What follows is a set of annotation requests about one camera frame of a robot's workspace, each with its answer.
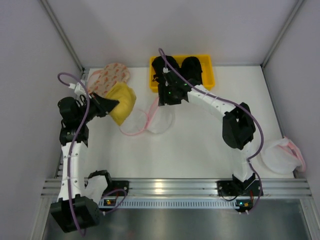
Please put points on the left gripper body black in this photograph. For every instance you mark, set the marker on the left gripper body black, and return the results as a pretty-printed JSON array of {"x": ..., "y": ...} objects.
[{"x": 96, "y": 105}]

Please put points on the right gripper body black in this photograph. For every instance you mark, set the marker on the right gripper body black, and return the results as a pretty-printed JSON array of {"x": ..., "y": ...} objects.
[{"x": 176, "y": 69}]

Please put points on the yellow bra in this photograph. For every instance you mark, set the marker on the yellow bra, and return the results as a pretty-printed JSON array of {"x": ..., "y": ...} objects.
[{"x": 127, "y": 98}]

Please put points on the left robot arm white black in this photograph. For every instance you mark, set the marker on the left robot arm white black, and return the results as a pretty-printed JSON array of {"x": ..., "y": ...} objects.
[{"x": 77, "y": 205}]

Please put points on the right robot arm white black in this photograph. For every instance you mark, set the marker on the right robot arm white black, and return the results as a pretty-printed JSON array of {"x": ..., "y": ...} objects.
[{"x": 238, "y": 128}]

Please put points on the patterned beige laundry bag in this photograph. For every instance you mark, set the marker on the patterned beige laundry bag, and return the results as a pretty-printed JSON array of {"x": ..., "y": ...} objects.
[{"x": 101, "y": 81}]

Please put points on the black bra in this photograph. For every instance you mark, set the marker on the black bra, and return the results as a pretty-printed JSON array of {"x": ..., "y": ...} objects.
[{"x": 190, "y": 68}]

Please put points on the yellow plastic bin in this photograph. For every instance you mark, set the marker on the yellow plastic bin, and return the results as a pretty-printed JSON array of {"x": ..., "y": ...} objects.
[{"x": 208, "y": 79}]

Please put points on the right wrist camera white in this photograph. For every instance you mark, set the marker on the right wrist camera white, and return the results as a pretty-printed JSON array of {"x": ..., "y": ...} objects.
[{"x": 168, "y": 74}]

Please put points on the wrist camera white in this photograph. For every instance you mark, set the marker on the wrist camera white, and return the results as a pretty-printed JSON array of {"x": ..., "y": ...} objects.
[
  {"x": 168, "y": 74},
  {"x": 79, "y": 88}
]

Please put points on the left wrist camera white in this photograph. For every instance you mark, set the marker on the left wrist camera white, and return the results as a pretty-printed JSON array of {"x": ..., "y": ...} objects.
[{"x": 79, "y": 88}]

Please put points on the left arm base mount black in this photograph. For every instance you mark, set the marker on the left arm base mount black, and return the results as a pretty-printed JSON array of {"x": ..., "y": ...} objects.
[{"x": 116, "y": 185}]

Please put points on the aluminium rail front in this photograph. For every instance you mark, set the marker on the aluminium rail front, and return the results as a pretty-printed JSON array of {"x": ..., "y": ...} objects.
[{"x": 273, "y": 188}]

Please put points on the slotted cable duct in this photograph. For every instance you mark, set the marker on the slotted cable duct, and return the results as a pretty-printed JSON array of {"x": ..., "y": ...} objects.
[{"x": 173, "y": 203}]

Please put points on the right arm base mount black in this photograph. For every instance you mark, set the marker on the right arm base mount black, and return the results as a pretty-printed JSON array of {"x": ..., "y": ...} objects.
[{"x": 228, "y": 187}]

